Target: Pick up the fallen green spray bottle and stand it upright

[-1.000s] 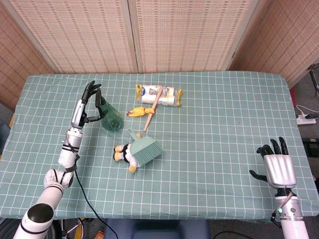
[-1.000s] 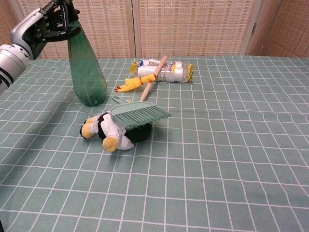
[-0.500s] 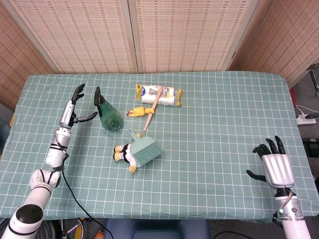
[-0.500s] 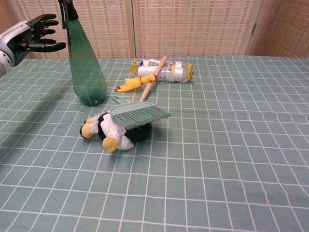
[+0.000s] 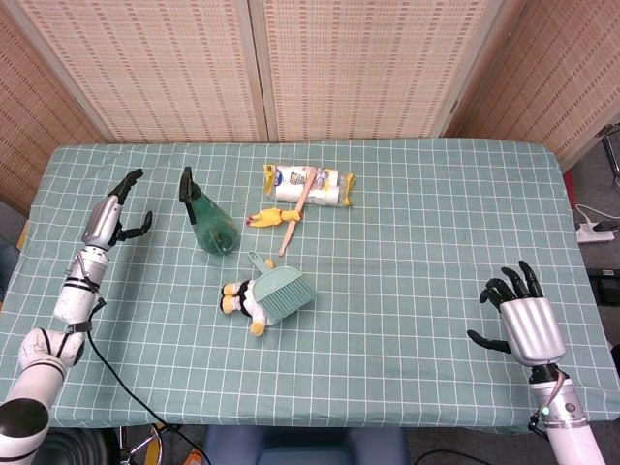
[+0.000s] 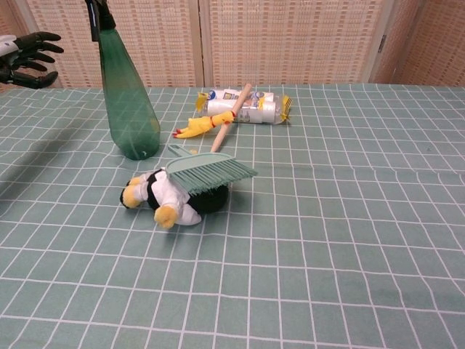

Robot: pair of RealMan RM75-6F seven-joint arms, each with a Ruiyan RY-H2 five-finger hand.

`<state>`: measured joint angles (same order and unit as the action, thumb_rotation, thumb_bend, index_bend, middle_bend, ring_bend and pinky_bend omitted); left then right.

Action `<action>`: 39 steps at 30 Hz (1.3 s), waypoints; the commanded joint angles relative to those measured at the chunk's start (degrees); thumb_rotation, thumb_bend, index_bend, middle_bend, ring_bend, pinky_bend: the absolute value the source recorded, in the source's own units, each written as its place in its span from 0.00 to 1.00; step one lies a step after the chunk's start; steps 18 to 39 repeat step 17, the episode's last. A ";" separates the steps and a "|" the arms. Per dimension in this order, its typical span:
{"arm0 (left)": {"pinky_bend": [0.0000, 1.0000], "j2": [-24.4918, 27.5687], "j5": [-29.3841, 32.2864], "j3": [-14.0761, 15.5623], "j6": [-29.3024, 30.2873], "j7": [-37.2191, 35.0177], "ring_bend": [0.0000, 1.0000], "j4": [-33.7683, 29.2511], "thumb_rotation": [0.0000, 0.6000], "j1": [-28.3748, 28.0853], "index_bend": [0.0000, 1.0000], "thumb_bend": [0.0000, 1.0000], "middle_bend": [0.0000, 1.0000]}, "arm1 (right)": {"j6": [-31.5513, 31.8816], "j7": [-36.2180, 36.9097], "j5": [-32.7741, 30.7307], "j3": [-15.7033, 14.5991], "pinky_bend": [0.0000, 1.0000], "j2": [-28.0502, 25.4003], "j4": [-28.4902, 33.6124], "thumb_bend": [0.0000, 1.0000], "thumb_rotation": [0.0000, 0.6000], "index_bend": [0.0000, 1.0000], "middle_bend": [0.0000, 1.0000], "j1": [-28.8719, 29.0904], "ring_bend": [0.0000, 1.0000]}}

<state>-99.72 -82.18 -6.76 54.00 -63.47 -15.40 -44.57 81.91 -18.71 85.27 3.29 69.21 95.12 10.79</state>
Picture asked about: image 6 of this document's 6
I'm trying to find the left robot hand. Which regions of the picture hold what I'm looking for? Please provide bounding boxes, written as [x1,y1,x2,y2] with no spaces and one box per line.
[0,31,65,89]

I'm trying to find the green spray bottle black trigger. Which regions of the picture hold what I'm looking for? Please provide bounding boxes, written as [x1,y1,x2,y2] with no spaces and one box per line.
[84,0,162,161]

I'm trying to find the teal hand brush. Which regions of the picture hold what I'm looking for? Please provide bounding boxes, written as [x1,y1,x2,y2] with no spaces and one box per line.
[166,144,259,196]

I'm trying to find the yellow rubber chicken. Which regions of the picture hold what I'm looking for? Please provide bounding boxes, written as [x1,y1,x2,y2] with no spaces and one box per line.
[171,110,238,140]

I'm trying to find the black white yellow plush toy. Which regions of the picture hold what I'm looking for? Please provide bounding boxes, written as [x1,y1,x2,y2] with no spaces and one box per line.
[120,167,230,230]

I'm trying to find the wooden stick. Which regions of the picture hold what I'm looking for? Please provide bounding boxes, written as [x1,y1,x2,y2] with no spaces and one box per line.
[210,83,253,153]

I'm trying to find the pack of white bag rolls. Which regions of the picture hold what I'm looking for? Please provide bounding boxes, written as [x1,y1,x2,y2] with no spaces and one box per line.
[196,86,294,126]

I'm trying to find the bamboo folding screen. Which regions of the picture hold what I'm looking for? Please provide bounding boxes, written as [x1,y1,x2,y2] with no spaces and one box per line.
[0,0,465,90]

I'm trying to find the green checked tablecloth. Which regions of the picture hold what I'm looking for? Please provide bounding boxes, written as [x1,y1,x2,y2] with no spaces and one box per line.
[0,83,465,349]

